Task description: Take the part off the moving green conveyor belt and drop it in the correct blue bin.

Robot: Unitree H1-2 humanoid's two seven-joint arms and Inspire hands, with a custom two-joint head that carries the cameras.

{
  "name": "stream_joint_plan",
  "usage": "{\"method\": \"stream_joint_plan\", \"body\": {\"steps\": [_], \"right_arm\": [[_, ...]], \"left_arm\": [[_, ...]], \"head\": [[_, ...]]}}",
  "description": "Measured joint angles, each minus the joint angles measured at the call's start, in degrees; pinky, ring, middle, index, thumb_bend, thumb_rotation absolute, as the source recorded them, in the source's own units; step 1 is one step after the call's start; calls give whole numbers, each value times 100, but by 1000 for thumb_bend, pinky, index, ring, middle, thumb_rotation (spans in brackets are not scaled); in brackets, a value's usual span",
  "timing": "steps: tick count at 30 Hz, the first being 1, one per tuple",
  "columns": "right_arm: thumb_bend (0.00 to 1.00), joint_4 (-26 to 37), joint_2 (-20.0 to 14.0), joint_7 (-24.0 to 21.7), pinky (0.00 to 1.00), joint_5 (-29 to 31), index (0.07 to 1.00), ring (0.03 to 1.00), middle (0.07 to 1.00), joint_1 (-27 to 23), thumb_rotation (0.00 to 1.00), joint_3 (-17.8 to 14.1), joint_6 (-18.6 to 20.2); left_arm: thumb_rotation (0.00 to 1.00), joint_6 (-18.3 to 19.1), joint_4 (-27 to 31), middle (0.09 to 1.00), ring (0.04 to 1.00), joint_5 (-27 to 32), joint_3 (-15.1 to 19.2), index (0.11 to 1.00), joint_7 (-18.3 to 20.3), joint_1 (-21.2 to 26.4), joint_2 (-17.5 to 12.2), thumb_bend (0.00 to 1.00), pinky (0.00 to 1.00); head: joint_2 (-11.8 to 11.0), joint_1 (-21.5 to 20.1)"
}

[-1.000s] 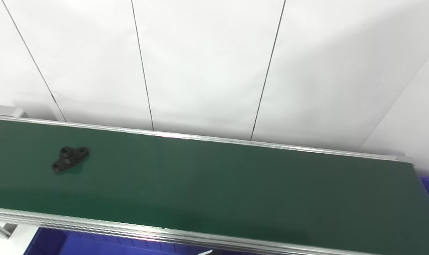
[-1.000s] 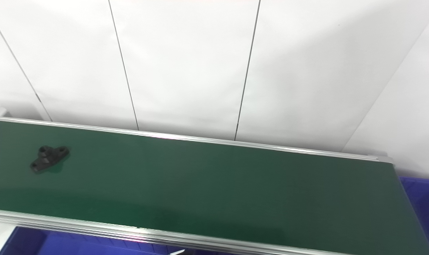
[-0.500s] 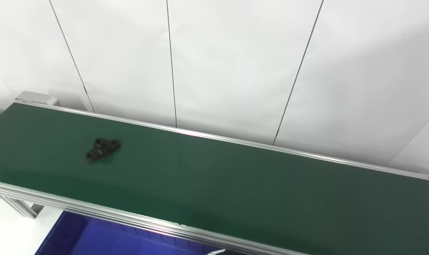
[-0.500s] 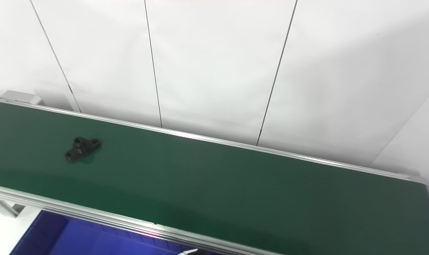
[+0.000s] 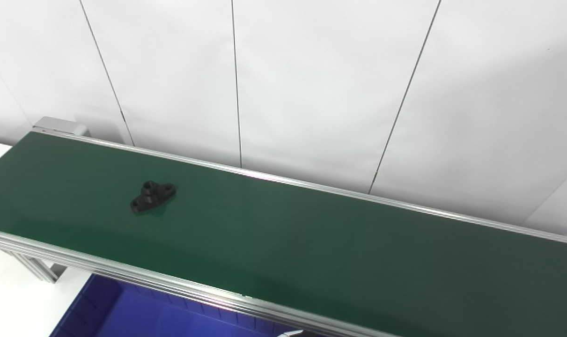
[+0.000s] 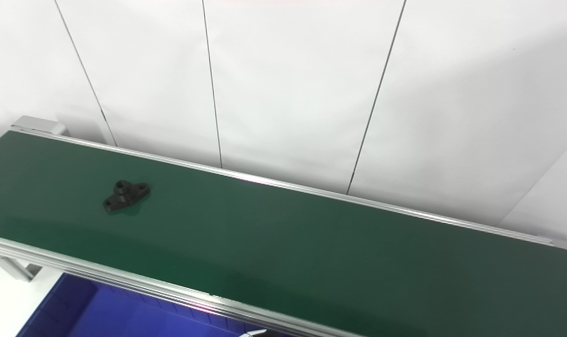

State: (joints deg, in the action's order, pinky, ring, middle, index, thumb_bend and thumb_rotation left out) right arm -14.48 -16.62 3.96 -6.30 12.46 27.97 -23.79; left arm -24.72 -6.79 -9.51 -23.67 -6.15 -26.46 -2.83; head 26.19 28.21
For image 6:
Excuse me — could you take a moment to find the black flanged bearing part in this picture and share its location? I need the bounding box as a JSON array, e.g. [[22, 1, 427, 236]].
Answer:
[[103, 180, 151, 213]]

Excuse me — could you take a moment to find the green conveyor belt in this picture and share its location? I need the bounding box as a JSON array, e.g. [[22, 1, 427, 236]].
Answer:
[[0, 116, 567, 337], [0, 131, 567, 337]]

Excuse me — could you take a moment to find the blue plastic bin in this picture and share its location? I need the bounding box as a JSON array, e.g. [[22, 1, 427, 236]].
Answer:
[[16, 273, 274, 337]]

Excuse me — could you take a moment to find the aluminium conveyor leg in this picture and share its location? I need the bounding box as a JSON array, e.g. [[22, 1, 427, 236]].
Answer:
[[0, 243, 43, 282]]

